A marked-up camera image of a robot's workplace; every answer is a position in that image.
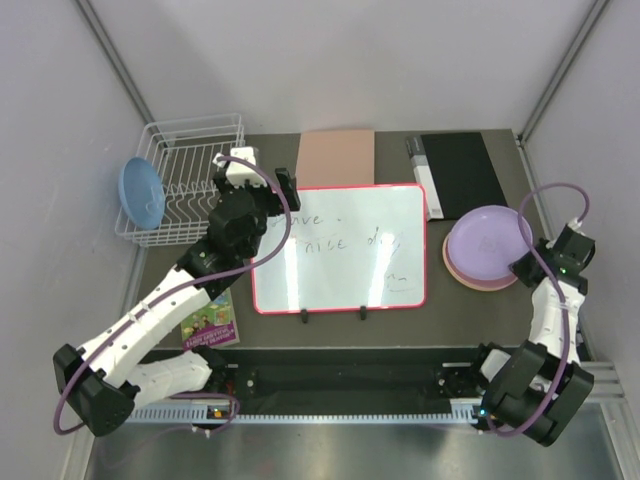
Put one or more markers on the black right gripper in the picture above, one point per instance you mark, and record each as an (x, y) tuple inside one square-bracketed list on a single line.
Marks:
[(519, 269)]

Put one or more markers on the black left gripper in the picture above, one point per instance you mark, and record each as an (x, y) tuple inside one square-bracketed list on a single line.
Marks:
[(275, 199)]

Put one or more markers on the pink plate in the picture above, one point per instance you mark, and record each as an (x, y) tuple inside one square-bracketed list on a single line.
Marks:
[(505, 282)]

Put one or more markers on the purple plate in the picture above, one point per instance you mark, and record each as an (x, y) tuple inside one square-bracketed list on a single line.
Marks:
[(484, 242)]

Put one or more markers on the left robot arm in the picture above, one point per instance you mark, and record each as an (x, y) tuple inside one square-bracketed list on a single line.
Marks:
[(105, 380)]

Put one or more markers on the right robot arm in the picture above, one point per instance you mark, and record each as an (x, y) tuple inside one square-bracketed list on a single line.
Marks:
[(547, 362)]

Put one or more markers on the brown cardboard sheet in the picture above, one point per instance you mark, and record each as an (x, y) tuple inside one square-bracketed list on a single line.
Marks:
[(336, 158)]

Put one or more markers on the red framed whiteboard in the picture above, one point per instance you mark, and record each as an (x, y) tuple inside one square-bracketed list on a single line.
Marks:
[(346, 249)]

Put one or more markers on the black folder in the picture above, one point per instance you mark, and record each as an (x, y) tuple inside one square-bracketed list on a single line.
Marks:
[(456, 172)]

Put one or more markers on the blue plate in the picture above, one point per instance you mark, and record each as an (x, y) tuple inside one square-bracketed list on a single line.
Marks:
[(141, 193)]

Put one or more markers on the purple treehouse children's book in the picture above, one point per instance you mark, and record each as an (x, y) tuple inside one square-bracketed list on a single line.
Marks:
[(213, 326)]

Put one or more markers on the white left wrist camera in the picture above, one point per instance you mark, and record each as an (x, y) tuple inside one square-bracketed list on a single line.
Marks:
[(239, 175)]

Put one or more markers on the white wire dish rack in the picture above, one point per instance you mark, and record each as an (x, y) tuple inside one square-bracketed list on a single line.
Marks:
[(182, 152)]

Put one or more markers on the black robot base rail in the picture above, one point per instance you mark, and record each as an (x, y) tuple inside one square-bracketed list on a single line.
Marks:
[(344, 380)]

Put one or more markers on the grey slotted cable duct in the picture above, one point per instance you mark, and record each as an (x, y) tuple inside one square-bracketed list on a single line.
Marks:
[(192, 413)]

